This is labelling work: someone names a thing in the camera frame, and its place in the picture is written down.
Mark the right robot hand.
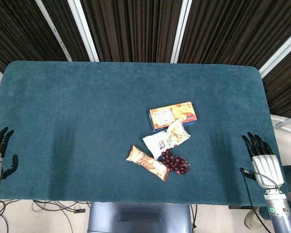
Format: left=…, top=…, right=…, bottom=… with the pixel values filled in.
left=239, top=132, right=285, bottom=189

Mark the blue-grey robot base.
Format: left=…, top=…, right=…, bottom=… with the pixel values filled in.
left=87, top=201, right=193, bottom=233

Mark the white metal rack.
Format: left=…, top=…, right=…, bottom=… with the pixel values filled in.
left=270, top=114, right=291, bottom=135

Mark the red grape bunch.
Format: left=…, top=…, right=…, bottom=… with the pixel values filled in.
left=161, top=148, right=191, bottom=175

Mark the teal table cloth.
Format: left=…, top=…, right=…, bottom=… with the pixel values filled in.
left=0, top=60, right=290, bottom=207

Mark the white snack bag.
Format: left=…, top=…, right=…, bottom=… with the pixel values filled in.
left=142, top=118, right=192, bottom=160

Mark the orange cracker box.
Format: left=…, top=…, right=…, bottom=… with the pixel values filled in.
left=149, top=101, right=198, bottom=133

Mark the orange snack bar wrapper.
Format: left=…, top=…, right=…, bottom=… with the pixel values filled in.
left=125, top=145, right=169, bottom=182

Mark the dark brown curtain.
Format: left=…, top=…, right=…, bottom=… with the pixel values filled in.
left=0, top=0, right=291, bottom=118

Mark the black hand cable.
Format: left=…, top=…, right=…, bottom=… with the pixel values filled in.
left=240, top=167, right=283, bottom=233

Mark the floor cable bundle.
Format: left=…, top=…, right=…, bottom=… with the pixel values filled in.
left=0, top=199, right=91, bottom=233

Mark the white frame bar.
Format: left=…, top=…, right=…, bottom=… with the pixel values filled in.
left=259, top=31, right=291, bottom=79
left=67, top=0, right=100, bottom=63
left=34, top=0, right=73, bottom=62
left=170, top=0, right=193, bottom=64

